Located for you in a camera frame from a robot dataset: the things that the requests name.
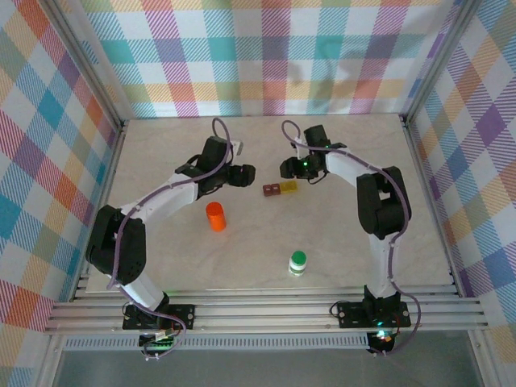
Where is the orange pill bottle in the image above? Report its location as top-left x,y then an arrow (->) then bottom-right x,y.
204,201 -> 227,233

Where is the white bottle with green cap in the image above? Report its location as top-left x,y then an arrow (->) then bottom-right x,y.
287,249 -> 309,279

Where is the black controller board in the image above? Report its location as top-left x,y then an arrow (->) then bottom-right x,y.
139,331 -> 181,362
365,329 -> 395,356

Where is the aluminium side rail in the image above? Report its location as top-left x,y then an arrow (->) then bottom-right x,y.
401,116 -> 464,299
70,119 -> 130,303

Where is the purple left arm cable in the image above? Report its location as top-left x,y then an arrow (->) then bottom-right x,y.
105,117 -> 237,362

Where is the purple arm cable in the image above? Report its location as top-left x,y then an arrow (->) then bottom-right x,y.
105,117 -> 237,362
281,119 -> 422,358

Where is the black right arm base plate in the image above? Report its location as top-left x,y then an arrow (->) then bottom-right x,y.
337,300 -> 412,328

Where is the aluminium frame post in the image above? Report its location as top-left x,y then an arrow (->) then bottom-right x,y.
397,0 -> 485,124
42,0 -> 130,130

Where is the wide aluminium frame rail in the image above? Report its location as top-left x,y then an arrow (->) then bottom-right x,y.
42,284 -> 491,335

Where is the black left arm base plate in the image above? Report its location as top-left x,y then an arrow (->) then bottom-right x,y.
122,302 -> 197,331

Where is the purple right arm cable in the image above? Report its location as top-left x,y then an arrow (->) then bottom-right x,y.
281,119 -> 422,358

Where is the grey slotted cable duct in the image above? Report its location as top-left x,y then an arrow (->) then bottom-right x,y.
64,336 -> 370,352

